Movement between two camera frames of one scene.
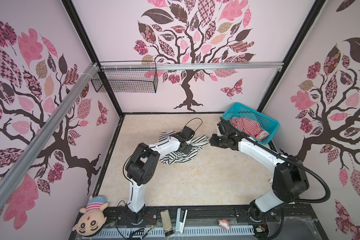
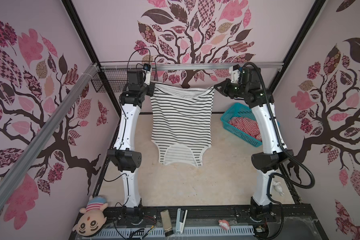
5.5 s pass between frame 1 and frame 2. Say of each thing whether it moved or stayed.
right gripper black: moved
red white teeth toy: stayed
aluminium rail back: stayed
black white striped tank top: moved
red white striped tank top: stayed
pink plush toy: stayed
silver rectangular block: stayed
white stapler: stayed
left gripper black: moved
